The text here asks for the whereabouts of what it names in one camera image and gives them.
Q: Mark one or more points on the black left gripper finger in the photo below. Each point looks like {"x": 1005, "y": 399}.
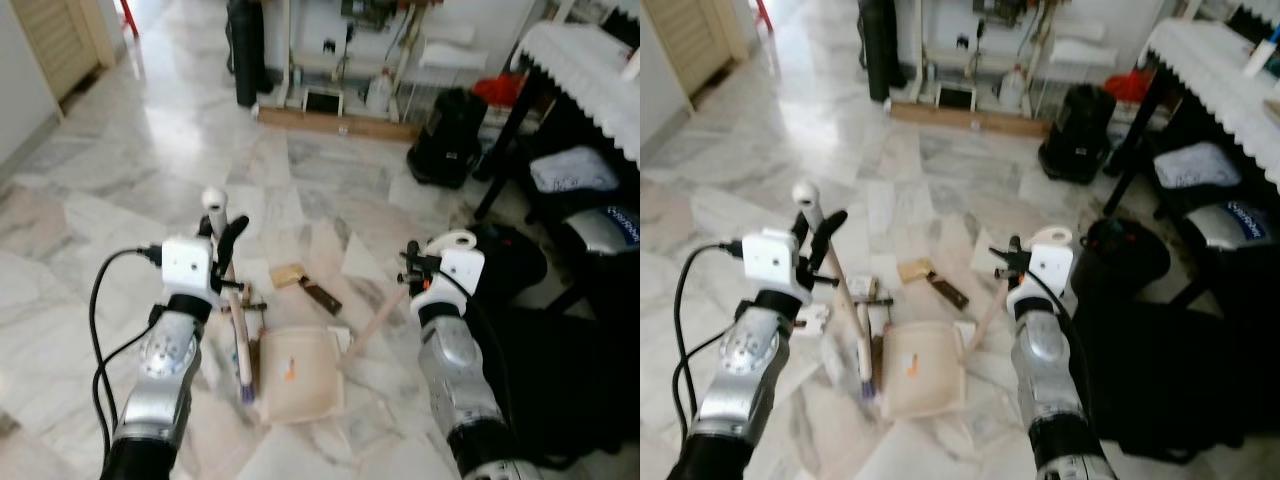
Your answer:
{"x": 828, "y": 234}
{"x": 800, "y": 228}
{"x": 233, "y": 238}
{"x": 205, "y": 228}

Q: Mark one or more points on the tall black cylinder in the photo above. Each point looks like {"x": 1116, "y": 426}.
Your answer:
{"x": 245, "y": 50}
{"x": 880, "y": 45}

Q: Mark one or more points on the small tan cardboard piece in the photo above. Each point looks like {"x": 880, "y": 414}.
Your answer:
{"x": 915, "y": 270}
{"x": 289, "y": 275}

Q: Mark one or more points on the white storage shelf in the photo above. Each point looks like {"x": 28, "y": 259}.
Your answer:
{"x": 445, "y": 55}
{"x": 1075, "y": 50}

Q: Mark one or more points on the small white picture frame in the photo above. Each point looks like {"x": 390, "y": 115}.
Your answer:
{"x": 955, "y": 97}
{"x": 322, "y": 101}

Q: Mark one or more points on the long wooden plank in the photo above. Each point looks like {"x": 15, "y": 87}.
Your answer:
{"x": 965, "y": 118}
{"x": 335, "y": 123}

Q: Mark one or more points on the black vacuum cleaner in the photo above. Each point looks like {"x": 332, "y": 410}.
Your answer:
{"x": 1078, "y": 130}
{"x": 450, "y": 135}

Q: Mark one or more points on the silver bag blue label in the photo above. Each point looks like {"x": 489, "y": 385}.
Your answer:
{"x": 605, "y": 230}
{"x": 1235, "y": 225}

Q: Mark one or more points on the white seat cushion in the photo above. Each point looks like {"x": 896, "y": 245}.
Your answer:
{"x": 1197, "y": 165}
{"x": 572, "y": 170}

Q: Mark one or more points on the black legged table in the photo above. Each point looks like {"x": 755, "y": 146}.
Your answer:
{"x": 1140, "y": 140}
{"x": 510, "y": 140}

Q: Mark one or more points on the white plastic bottle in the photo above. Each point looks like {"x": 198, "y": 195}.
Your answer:
{"x": 1012, "y": 88}
{"x": 380, "y": 92}

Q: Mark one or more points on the red plastic bag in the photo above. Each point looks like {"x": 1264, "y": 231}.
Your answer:
{"x": 1130, "y": 85}
{"x": 497, "y": 88}

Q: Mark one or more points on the red stool leg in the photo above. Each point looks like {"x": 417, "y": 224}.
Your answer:
{"x": 762, "y": 12}
{"x": 127, "y": 15}

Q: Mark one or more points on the white lace tablecloth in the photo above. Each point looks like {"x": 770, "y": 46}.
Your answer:
{"x": 1220, "y": 70}
{"x": 590, "y": 70}

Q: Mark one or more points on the blue white tube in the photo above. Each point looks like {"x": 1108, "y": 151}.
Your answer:
{"x": 1262, "y": 50}

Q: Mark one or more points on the light wooden door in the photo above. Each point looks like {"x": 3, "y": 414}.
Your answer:
{"x": 700, "y": 40}
{"x": 60, "y": 40}

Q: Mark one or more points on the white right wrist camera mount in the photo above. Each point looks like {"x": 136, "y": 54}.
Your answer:
{"x": 455, "y": 268}
{"x": 1045, "y": 262}

